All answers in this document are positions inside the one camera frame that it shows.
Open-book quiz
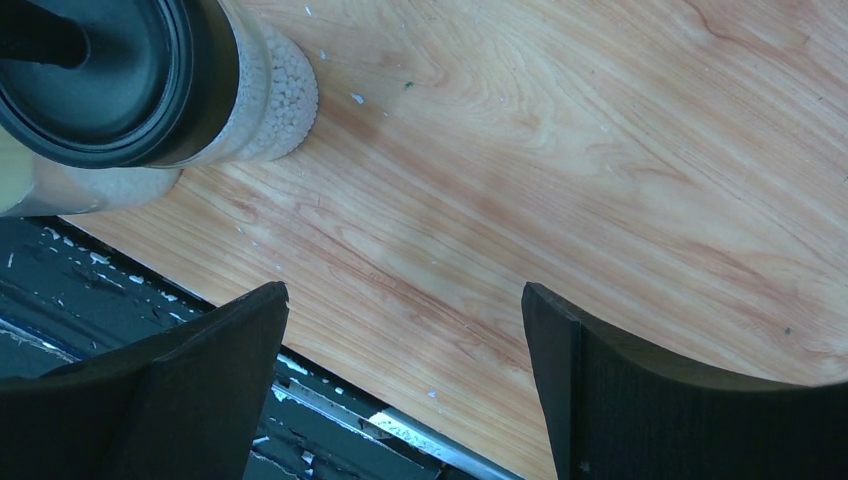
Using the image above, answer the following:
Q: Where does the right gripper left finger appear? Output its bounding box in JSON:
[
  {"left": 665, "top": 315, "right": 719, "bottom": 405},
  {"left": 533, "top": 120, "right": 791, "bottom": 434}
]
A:
[{"left": 1, "top": 281, "right": 289, "bottom": 479}]

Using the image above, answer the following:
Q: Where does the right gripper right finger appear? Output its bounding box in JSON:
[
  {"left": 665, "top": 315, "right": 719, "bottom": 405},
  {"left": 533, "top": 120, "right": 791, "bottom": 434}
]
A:
[{"left": 521, "top": 282, "right": 847, "bottom": 479}]

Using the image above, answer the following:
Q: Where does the yellow lid spice jar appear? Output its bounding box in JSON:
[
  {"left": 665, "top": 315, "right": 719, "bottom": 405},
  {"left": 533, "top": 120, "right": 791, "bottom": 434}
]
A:
[{"left": 0, "top": 125, "right": 183, "bottom": 219}]

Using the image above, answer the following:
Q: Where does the black lid grinder jar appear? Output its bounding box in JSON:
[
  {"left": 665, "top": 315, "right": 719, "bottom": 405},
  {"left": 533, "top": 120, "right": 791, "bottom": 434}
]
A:
[{"left": 1, "top": 1, "right": 319, "bottom": 169}]

